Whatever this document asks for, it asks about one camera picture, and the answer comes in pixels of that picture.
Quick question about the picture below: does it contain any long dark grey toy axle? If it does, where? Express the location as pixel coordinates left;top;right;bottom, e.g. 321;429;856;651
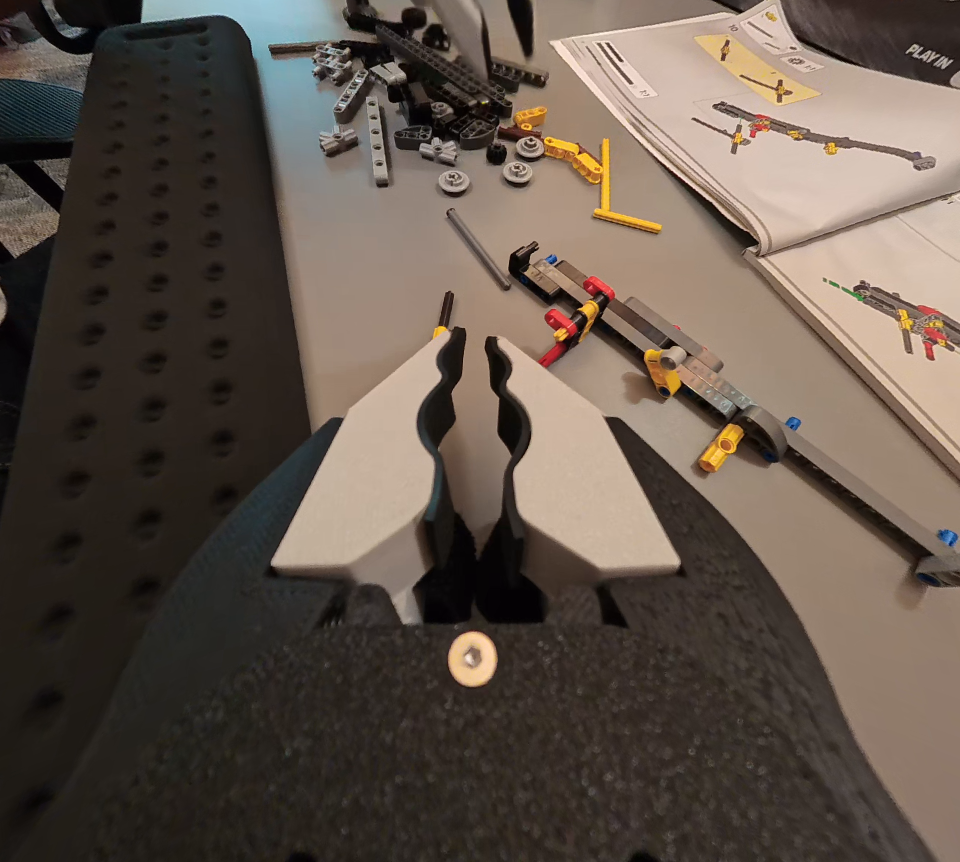
445;208;513;292

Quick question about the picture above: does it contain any pile of toy brick pieces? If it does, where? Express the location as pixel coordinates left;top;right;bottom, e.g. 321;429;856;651
266;0;605;196

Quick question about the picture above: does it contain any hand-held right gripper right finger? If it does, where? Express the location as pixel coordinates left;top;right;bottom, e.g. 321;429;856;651
477;335;684;623

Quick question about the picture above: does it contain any grey toy beam assembly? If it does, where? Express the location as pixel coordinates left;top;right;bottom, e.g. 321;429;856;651
507;241;960;588

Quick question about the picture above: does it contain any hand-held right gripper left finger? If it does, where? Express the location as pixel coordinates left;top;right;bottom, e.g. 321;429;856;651
270;326;478;626

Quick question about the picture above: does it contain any black perforated chair armrest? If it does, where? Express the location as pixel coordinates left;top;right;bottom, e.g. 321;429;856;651
0;14;312;848

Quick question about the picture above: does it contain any white instruction booklet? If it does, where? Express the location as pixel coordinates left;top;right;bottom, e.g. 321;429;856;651
549;0;960;481

